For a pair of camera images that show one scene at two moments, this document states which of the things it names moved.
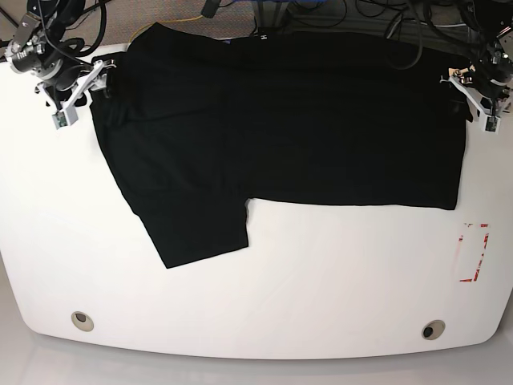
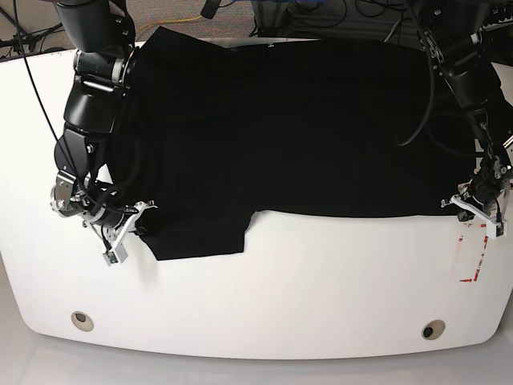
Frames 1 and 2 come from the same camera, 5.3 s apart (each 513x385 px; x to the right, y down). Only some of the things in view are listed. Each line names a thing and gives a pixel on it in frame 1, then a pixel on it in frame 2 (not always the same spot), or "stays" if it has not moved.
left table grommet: (82, 321) stays
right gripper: (489, 91) → (481, 194)
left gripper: (58, 79) → (72, 200)
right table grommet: (433, 329) stays
